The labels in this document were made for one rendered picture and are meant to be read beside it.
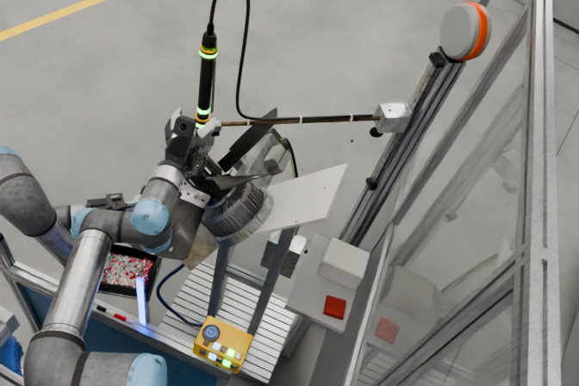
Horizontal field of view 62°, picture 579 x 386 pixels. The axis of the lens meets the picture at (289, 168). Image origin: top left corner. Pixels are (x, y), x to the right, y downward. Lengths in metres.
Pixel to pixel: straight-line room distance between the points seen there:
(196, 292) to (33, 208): 1.53
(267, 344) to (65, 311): 1.76
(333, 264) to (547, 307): 1.27
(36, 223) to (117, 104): 2.42
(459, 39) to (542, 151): 0.60
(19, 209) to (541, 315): 1.14
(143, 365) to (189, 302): 1.82
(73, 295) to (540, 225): 0.83
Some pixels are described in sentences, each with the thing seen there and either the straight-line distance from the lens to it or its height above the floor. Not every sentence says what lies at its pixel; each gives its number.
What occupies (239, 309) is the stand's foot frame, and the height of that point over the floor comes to 0.07.
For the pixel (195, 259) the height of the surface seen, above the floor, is 0.96.
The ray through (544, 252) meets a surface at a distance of 0.78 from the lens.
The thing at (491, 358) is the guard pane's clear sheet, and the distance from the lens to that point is 0.80.
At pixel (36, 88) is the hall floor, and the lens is 3.92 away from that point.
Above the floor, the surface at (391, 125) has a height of 1.54.
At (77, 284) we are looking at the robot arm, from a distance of 1.07.
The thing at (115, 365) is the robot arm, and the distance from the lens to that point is 0.93.
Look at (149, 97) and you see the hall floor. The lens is 3.78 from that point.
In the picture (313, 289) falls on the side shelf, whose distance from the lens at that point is 1.96.
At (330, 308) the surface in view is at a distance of 1.92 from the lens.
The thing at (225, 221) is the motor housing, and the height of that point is 1.14.
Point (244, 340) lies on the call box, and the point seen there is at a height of 1.07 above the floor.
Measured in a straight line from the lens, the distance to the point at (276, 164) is 1.90.
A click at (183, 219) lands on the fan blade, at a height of 1.19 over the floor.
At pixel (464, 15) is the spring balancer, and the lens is 1.46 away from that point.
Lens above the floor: 2.56
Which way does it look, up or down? 48 degrees down
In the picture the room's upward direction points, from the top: 17 degrees clockwise
